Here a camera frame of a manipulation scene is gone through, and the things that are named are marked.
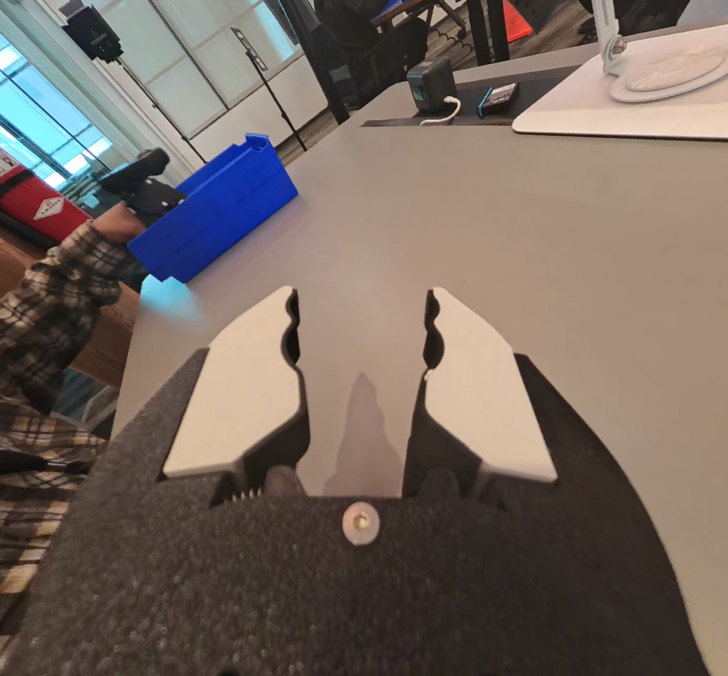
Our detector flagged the black device with green buttons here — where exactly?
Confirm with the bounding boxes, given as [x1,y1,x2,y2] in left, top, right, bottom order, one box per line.
[406,57,458,110]

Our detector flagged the orange traffic cone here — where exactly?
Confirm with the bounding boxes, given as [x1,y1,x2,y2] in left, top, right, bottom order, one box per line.
[503,0,533,44]

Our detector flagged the black calculator with blue edge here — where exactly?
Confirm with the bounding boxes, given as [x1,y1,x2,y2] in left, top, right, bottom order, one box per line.
[477,82,519,117]

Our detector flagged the person's left forearm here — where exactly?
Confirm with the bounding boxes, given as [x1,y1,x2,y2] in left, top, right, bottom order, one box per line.
[0,221,129,415]

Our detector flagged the black studio light on tripod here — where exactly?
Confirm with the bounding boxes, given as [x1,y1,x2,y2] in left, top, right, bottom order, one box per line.
[60,0,208,165]

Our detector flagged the black desk mat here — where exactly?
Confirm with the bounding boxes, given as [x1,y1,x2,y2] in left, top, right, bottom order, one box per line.
[359,41,601,127]

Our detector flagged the black shoulder strap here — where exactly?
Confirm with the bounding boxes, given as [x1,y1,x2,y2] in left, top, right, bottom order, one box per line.
[0,447,94,476]

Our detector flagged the person's left hand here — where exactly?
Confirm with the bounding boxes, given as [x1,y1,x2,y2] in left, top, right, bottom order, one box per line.
[91,202,149,245]

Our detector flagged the white cable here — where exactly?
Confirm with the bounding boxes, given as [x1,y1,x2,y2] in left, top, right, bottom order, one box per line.
[421,96,461,126]

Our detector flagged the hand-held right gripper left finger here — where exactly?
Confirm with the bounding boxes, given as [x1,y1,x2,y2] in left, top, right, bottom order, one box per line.
[163,286,312,479]

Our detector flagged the black steel column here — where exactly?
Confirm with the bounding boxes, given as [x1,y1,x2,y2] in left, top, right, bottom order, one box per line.
[253,0,350,125]

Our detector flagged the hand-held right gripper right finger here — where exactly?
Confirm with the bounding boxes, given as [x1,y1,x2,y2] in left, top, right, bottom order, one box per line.
[404,286,559,484]

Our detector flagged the red fire extinguisher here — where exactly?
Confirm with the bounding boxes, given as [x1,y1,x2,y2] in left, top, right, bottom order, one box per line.
[0,144,94,250]

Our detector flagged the blue plastic bin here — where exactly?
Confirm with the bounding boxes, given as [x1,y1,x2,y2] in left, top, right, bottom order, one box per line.
[127,132,299,284]

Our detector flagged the instruction sign on white stand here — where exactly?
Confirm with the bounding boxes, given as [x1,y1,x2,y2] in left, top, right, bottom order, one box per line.
[512,0,728,142]

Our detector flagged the black tripod stand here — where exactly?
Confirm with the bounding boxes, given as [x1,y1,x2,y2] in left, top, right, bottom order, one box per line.
[230,26,308,152]

